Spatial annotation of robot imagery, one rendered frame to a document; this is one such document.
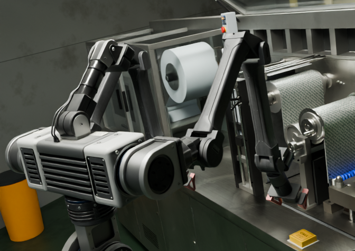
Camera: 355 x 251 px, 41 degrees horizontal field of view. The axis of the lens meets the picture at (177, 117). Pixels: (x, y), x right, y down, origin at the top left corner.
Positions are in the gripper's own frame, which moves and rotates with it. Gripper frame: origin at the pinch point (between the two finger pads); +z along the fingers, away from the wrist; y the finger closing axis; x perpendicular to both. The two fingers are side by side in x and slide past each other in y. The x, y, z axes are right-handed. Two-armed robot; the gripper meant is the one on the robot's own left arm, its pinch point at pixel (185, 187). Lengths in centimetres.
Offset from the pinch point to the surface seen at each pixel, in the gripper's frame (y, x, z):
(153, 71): 50, -61, -13
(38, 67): 286, -132, 39
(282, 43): -5, -101, 7
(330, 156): -54, -29, 7
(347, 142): -57, -37, 8
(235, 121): -7.9, -38.1, -0.6
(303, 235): -52, 6, 11
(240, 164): -7.2, -27.4, 17.7
